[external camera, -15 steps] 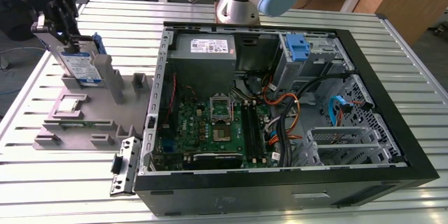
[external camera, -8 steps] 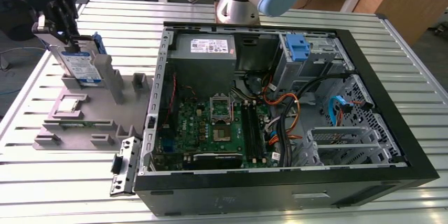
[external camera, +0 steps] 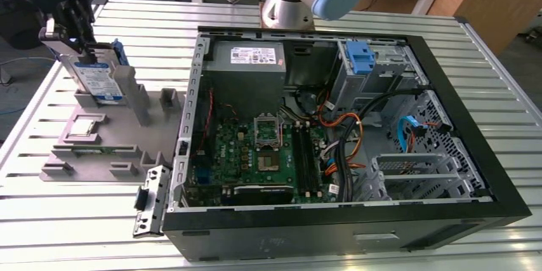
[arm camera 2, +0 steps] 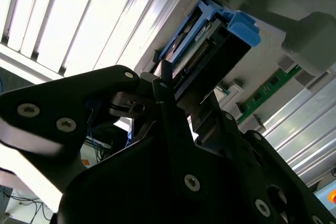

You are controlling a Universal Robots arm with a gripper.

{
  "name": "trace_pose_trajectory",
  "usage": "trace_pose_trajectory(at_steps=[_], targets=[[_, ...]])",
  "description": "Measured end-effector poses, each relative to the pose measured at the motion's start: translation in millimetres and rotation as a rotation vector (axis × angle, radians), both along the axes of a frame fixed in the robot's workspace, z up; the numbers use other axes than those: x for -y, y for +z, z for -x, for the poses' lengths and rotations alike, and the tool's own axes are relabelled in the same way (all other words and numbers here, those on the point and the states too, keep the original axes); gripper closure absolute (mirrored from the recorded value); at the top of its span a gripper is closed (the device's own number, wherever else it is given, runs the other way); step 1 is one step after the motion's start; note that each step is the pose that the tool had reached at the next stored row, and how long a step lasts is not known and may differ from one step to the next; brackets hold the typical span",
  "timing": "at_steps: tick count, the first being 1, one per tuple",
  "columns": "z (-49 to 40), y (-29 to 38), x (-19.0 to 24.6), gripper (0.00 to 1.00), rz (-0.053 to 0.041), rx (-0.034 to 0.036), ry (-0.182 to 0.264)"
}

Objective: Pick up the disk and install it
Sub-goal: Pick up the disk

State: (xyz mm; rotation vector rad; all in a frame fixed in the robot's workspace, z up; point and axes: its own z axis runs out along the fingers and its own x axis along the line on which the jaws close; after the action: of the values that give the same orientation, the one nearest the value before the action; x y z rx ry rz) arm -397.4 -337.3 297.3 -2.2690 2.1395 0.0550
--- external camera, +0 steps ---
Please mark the silver CPU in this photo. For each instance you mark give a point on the silver CPU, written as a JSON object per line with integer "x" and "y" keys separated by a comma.
{"x": 83, "y": 126}

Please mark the wooden cabinet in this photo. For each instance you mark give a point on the wooden cabinet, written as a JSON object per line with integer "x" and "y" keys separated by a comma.
{"x": 500, "y": 4}

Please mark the hard disk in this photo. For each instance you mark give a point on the hard disk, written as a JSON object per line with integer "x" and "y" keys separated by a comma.
{"x": 91, "y": 80}

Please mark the green RAM stick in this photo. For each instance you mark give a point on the green RAM stick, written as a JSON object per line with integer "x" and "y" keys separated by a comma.
{"x": 91, "y": 149}

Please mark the grey card retention bracket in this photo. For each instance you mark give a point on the grey card retention bracket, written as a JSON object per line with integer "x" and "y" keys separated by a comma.
{"x": 158, "y": 195}

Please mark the black PC case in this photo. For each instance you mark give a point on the black PC case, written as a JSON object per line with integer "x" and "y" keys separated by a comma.
{"x": 297, "y": 236}

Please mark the grey power supply unit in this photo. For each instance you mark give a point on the grey power supply unit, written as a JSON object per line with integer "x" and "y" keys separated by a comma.
{"x": 221, "y": 58}

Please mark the black graphics card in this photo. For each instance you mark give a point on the black graphics card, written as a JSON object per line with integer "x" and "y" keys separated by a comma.
{"x": 262, "y": 193}

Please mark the CPU socket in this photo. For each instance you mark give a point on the CPU socket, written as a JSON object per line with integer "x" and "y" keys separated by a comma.
{"x": 270, "y": 162}

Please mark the black RAM slot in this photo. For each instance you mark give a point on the black RAM slot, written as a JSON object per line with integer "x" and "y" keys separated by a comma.
{"x": 302, "y": 160}
{"x": 311, "y": 160}

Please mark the black office chair base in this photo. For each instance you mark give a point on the black office chair base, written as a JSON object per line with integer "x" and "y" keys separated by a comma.
{"x": 534, "y": 34}

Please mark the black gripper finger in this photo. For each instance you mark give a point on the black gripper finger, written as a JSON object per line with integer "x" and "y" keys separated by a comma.
{"x": 52, "y": 31}
{"x": 82, "y": 17}

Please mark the grey parts rack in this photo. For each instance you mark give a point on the grey parts rack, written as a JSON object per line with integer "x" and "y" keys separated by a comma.
{"x": 119, "y": 128}

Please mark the blue drive latch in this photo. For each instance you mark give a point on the blue drive latch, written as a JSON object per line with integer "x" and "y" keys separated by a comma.
{"x": 360, "y": 58}

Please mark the black waste bin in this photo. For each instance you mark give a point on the black waste bin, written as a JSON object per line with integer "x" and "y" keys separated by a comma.
{"x": 22, "y": 36}

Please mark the metal optical drive cage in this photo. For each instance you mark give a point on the metal optical drive cage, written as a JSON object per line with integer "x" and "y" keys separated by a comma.
{"x": 381, "y": 83}

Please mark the green motherboard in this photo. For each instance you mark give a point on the green motherboard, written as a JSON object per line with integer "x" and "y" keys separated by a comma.
{"x": 289, "y": 160}

